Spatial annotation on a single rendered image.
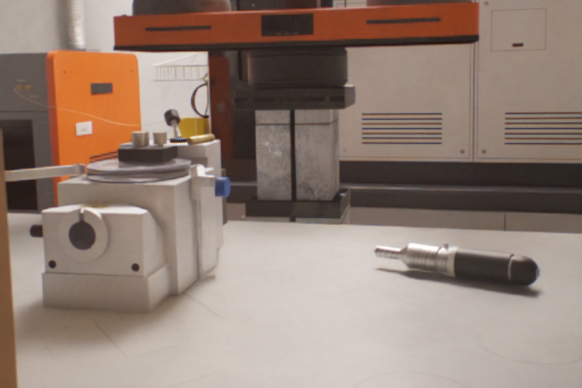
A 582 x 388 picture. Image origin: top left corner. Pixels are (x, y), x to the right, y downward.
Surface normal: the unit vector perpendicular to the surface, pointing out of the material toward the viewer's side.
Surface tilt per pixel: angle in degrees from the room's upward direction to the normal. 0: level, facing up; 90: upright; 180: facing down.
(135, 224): 90
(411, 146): 90
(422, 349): 0
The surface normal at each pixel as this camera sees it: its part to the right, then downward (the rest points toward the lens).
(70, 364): -0.02, -0.99
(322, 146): -0.18, 0.12
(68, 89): 0.96, 0.01
